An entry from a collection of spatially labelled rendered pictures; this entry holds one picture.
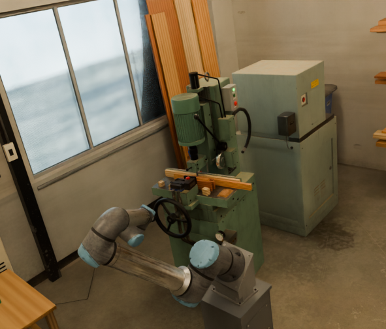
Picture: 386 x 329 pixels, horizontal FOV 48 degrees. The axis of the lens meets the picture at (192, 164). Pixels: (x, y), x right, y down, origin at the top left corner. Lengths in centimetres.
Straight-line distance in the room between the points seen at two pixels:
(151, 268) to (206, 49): 309
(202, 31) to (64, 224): 237
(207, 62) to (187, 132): 207
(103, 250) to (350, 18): 349
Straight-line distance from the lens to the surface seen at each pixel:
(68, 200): 393
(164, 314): 332
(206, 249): 221
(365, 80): 472
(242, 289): 241
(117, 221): 191
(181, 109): 270
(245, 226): 321
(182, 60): 450
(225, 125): 288
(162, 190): 296
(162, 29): 429
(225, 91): 292
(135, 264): 202
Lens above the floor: 220
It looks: 23 degrees down
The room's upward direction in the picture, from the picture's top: 10 degrees counter-clockwise
